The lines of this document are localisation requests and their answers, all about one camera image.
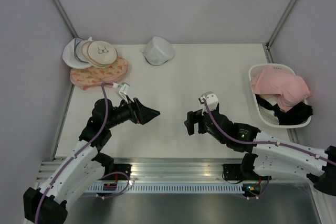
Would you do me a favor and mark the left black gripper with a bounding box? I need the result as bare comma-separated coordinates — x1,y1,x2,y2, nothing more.
106,95,160,129

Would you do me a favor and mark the white mesh laundry bag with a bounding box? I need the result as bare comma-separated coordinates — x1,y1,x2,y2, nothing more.
143,36,175,66

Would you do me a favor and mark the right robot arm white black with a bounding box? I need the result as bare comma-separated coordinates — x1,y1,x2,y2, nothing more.
184,109,335,196

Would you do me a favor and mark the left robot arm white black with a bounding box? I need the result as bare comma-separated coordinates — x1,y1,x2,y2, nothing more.
23,98,160,223

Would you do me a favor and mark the pink patterned laundry bag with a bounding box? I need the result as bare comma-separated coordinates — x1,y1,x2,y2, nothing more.
70,57,129,90

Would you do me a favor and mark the beige bag with bra drawing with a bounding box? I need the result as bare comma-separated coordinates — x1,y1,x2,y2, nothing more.
80,41,118,68

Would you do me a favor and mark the white plastic laundry basket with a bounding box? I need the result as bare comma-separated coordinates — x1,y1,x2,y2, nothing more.
248,63,311,129

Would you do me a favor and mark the white blue-trimmed mesh bag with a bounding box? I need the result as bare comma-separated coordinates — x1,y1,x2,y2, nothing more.
62,37,92,69

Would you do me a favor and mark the pink bra in basket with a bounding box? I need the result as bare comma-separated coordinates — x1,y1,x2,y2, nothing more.
250,65,311,112

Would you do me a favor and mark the black garment in basket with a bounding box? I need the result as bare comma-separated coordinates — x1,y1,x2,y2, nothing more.
256,95,313,125

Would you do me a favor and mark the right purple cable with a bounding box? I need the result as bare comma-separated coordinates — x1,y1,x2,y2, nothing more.
199,97,336,168

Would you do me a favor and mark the purple cable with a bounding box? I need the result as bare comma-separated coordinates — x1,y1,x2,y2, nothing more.
35,82,131,224
199,97,336,168

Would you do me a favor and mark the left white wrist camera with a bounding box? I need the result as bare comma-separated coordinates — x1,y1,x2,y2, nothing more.
112,82,130,102

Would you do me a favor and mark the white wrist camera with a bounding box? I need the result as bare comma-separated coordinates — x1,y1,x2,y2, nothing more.
198,91,219,113
112,82,130,102

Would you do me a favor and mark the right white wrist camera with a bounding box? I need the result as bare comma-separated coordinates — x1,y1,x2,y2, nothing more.
198,91,219,113

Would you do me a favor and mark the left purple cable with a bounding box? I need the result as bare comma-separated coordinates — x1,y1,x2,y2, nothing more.
35,82,131,224

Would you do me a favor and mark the aluminium mounting rail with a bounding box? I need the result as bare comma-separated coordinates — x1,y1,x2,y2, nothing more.
35,157,322,183

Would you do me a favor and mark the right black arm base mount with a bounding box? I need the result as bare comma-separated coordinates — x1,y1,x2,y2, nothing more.
222,164,268,184

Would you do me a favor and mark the white slotted cable duct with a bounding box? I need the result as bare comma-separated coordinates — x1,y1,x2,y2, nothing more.
85,182,244,194

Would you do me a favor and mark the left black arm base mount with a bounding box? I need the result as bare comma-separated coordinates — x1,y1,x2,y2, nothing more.
102,164,132,182

